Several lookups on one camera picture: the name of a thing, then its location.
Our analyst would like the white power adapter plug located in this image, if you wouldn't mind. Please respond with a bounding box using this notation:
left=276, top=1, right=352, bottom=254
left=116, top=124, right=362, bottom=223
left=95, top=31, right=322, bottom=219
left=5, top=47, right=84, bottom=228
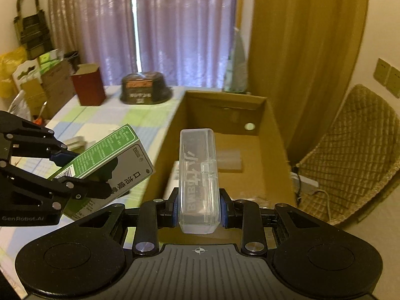
left=63, top=136, right=87, bottom=152

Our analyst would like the brown cardboard box stack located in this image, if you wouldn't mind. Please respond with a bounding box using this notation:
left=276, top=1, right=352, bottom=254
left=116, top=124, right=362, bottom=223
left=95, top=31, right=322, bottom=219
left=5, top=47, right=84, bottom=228
left=12, top=60, right=75, bottom=119

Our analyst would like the crumpled silver foil bag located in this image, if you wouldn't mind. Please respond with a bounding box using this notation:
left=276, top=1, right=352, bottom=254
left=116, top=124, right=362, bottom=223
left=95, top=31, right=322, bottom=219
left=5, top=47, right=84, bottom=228
left=8, top=89, right=32, bottom=121

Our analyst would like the quilted beige chair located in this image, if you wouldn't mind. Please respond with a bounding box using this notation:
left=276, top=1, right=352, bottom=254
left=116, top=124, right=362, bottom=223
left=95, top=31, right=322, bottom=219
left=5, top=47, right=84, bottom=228
left=297, top=85, right=399, bottom=226

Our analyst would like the white medicine tablet box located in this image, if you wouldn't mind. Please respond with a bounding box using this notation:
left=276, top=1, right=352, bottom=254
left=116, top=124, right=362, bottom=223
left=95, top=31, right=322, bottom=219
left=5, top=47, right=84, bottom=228
left=163, top=161, right=179, bottom=200

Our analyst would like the yellow plastic bag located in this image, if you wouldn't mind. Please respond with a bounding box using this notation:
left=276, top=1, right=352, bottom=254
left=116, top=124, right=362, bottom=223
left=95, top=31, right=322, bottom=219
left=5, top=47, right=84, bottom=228
left=0, top=46, right=27, bottom=99

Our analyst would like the clear plastic measuring cup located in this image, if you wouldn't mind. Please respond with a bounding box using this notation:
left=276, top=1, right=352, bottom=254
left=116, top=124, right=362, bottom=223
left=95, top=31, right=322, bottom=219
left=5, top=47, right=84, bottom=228
left=216, top=149, right=243, bottom=173

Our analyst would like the large open cardboard box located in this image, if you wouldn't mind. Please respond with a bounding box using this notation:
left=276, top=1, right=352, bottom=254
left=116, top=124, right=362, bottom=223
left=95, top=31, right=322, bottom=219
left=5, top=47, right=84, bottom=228
left=142, top=91, right=296, bottom=207

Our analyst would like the dark red paper bag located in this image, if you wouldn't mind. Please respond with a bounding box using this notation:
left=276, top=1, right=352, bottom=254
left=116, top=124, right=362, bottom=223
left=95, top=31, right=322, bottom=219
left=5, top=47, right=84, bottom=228
left=71, top=63, right=106, bottom=106

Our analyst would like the black Honglu food container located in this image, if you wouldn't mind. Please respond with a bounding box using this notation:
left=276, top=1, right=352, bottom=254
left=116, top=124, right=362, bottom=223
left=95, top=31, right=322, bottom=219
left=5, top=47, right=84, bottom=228
left=120, top=72, right=173, bottom=105

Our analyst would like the white power strip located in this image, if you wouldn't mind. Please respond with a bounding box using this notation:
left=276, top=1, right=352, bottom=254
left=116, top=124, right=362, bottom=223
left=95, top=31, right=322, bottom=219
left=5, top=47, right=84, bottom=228
left=291, top=173, right=319, bottom=195

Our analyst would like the black item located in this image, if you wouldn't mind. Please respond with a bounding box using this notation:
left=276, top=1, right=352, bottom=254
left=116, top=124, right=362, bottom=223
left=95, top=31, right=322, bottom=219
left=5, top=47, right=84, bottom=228
left=178, top=129, right=221, bottom=235

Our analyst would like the green white mouthwash box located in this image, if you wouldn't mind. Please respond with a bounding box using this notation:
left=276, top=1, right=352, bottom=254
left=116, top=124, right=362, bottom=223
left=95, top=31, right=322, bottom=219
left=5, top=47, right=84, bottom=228
left=50, top=124, right=154, bottom=220

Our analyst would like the golden brown curtain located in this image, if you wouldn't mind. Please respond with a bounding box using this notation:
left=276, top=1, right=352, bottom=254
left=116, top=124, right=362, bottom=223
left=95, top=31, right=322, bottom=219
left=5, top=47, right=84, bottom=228
left=248, top=0, right=368, bottom=163

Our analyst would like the folding step ladder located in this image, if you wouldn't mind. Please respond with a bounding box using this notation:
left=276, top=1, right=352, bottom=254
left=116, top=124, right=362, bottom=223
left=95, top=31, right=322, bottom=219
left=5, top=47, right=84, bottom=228
left=13, top=0, right=53, bottom=60

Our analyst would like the purple curtain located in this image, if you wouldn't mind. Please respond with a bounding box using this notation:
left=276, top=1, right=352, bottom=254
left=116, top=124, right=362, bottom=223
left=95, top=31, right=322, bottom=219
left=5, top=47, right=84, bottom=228
left=48, top=0, right=236, bottom=88

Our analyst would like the green white snack bag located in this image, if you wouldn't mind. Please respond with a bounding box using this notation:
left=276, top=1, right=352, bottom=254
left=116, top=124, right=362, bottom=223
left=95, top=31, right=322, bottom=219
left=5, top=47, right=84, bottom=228
left=223, top=28, right=248, bottom=94

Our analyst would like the beige wall socket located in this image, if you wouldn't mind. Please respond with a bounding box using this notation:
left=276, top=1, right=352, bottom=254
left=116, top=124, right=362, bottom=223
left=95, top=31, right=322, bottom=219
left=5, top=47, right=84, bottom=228
left=373, top=58, right=400, bottom=98

